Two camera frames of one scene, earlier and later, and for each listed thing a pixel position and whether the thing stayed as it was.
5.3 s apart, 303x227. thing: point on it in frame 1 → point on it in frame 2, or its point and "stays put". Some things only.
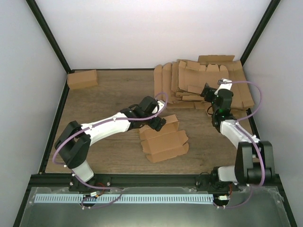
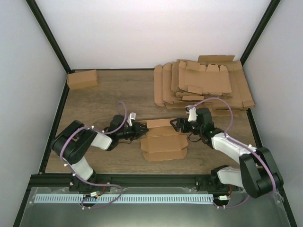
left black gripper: [158, 123] → [138, 132]
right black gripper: [210, 91] → [182, 121]
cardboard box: [167, 143] stays put
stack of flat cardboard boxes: [179, 83] stays put
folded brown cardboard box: [82, 78] stays put
